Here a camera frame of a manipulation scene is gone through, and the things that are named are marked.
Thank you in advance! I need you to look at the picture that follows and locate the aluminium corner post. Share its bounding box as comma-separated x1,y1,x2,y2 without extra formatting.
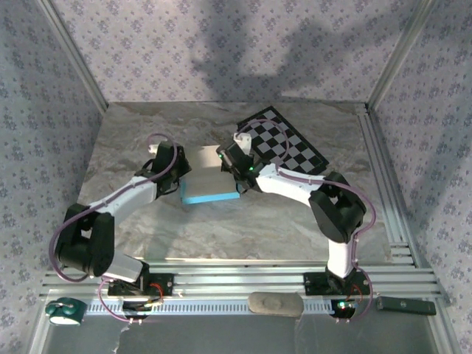
367,0,440,111
36,0,110,111

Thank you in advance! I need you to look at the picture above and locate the grey oval pad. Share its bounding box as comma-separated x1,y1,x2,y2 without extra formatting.
246,291,305,317

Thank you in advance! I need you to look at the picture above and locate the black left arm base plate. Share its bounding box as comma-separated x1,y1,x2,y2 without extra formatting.
106,272,175,298

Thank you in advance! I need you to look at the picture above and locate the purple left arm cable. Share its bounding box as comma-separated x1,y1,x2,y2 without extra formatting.
49,133,178,326

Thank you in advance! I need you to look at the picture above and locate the white slotted cable duct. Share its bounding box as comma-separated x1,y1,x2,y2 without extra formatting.
86,299,336,316

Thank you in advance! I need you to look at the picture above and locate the black and white checkerboard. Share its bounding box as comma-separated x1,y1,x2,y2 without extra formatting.
235,105,330,176

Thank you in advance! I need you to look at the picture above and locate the black rectangular bar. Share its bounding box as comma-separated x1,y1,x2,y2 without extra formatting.
375,296,437,316

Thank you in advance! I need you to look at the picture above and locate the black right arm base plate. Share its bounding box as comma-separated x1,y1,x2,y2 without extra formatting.
302,271,372,296

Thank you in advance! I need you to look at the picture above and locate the white and blue paper box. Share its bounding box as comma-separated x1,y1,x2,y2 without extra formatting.
179,145,240,206

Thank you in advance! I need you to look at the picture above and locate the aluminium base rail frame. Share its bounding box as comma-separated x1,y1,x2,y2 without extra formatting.
39,257,451,307

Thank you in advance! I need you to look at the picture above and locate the aluminium side rail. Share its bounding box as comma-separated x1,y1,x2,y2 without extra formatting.
355,104,420,266

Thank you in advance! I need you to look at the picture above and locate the aluminium right corner post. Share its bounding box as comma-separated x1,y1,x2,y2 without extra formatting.
367,0,440,111

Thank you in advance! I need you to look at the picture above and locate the aluminium left corner post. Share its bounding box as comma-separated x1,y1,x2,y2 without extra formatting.
36,0,110,111

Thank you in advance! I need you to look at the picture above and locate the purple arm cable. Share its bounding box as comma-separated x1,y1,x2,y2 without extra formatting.
235,118,377,325
49,133,178,326

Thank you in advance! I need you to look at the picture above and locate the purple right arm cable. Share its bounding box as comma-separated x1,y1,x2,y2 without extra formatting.
235,118,377,325

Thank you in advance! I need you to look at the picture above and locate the green tape roll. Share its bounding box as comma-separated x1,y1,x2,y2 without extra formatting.
44,297,89,327

